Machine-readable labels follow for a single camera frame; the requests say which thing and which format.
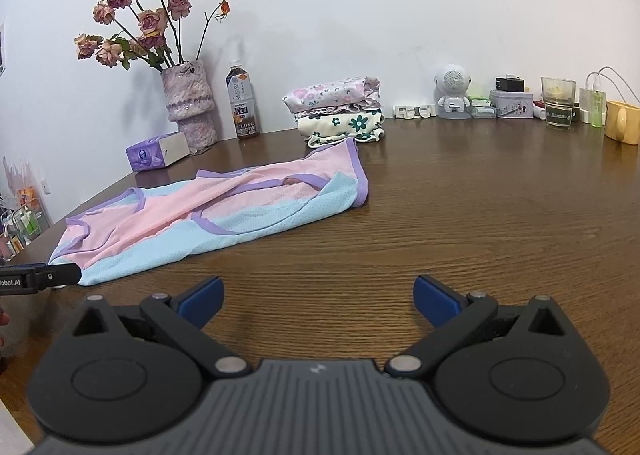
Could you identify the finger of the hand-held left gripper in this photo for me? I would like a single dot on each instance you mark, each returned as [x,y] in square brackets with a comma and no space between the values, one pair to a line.
[55,276]

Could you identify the white robot speaker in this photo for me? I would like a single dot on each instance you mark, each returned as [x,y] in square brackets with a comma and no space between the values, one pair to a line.
[452,80]

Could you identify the red white tube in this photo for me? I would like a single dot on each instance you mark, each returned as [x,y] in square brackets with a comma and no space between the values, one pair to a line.
[539,111]

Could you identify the grey tin box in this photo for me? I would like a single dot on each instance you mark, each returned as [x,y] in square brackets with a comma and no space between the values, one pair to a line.
[510,105]

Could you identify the purple tissue box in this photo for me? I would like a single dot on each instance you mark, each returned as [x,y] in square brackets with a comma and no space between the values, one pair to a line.
[150,152]

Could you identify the folded pink floral garment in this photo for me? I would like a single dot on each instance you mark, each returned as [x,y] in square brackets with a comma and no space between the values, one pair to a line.
[330,92]

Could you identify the tea bottle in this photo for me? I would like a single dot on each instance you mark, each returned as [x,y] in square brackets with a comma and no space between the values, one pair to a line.
[243,105]

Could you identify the dried rose bouquet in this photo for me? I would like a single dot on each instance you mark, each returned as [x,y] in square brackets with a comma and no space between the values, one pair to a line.
[150,22]

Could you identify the folded cream floral garment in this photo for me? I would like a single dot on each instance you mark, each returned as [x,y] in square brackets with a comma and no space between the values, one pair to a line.
[345,125]

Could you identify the green white small box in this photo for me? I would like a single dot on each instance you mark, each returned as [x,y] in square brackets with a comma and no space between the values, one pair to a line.
[480,101]

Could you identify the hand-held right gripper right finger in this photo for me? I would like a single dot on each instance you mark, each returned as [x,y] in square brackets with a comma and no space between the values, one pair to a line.
[437,302]

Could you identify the yellow mug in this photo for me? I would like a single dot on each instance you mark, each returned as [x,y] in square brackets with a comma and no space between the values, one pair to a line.
[622,122]

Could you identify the rack of small bottles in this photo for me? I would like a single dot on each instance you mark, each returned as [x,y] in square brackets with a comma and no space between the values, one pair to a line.
[25,227]

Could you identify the white charger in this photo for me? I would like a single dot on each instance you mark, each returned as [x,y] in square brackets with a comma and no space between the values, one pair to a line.
[585,105]

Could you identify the clear plastic bag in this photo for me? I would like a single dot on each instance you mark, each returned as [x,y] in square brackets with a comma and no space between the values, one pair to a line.
[27,195]

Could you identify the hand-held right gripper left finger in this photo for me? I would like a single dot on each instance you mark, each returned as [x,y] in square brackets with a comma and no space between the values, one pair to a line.
[202,302]

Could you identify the pink knitted vase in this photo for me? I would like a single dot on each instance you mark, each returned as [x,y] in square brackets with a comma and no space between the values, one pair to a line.
[190,95]

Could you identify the white power strip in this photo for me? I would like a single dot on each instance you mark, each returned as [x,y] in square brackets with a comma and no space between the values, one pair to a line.
[415,112]

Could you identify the white wall switch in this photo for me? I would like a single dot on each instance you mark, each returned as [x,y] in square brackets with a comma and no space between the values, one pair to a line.
[46,186]

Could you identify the green small bottle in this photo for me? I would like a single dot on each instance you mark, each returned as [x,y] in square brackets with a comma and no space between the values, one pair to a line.
[598,110]

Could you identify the black charger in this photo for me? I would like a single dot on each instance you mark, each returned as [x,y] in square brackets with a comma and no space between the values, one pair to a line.
[510,85]

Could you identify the person's left hand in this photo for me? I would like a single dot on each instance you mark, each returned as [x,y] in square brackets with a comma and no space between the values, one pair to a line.
[3,319]

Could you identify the pink and blue tank top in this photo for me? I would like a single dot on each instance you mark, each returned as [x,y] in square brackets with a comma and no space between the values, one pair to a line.
[225,215]

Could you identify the glass cup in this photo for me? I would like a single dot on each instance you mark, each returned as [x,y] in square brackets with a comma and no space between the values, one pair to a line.
[557,105]

